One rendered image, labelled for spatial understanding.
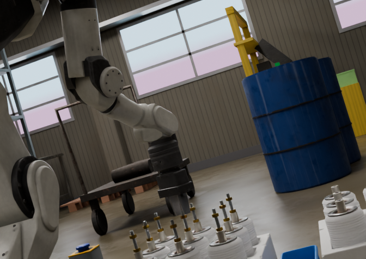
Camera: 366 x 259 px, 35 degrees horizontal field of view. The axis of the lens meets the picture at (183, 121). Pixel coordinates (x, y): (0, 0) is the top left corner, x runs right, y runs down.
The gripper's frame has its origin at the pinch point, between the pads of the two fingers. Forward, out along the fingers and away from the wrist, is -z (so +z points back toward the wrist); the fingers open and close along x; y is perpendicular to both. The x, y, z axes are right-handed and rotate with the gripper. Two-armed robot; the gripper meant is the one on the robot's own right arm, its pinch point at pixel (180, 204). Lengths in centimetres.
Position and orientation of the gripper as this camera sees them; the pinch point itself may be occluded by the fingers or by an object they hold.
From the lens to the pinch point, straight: 165.6
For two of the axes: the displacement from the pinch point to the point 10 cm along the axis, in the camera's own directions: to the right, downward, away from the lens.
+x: 6.9, -2.3, -6.9
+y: 6.6, -1.8, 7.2
